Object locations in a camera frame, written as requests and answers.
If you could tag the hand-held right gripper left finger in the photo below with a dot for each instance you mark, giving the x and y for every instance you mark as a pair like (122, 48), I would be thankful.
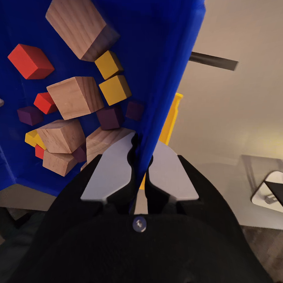
(112, 170)

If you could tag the yellow plastic box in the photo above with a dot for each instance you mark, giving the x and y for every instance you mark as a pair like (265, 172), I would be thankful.
(170, 123)

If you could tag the black tape strip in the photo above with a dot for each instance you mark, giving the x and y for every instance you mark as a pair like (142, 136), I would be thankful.
(213, 60)

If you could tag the blue plastic box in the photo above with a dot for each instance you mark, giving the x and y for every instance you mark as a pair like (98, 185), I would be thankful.
(154, 66)

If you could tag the pile of wooden cubes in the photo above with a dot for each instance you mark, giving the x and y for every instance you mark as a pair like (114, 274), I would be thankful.
(75, 97)

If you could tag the white rounded device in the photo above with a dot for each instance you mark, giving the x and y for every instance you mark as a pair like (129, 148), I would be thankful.
(263, 194)

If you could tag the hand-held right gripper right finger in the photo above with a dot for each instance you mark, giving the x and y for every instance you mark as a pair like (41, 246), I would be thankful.
(170, 174)

